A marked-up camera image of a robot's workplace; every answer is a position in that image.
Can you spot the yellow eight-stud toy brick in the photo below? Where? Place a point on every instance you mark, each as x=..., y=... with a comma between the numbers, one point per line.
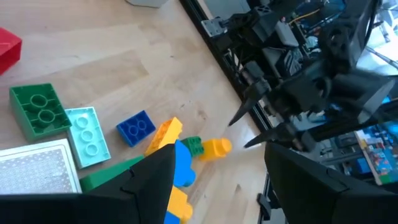
x=164, y=133

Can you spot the Nertz playing card deck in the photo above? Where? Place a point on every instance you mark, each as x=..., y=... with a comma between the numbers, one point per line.
x=34, y=168

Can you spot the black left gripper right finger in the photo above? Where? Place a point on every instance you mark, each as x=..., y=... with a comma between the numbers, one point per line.
x=311, y=196

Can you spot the light cyan toy brick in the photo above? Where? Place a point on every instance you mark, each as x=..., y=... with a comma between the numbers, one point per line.
x=87, y=137

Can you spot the small green toy brick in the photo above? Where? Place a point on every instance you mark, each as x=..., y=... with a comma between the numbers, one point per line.
x=194, y=145

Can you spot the dark green toy brick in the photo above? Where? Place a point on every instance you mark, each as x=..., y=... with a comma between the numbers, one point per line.
x=37, y=109

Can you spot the silver frame bracket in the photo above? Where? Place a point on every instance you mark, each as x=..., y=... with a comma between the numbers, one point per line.
x=213, y=27

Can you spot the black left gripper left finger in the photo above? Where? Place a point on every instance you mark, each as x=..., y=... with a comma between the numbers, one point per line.
x=149, y=193

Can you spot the small dark blue toy brick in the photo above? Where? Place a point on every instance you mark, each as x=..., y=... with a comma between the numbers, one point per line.
x=135, y=127

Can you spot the colourful printed box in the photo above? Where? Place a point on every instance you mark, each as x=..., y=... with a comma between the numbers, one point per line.
x=376, y=155

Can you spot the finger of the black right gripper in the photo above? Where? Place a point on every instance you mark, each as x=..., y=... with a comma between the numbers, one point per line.
x=280, y=133
x=255, y=96

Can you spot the red toy brick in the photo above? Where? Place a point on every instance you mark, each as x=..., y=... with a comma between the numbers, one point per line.
x=7, y=49

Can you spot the bright green long toy brick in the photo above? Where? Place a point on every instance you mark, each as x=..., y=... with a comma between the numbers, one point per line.
x=105, y=174

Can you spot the black frame clamp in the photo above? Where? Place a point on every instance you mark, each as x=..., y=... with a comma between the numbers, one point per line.
x=264, y=205

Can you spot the black frame-mounted device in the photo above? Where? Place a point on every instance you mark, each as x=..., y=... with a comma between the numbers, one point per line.
x=255, y=21

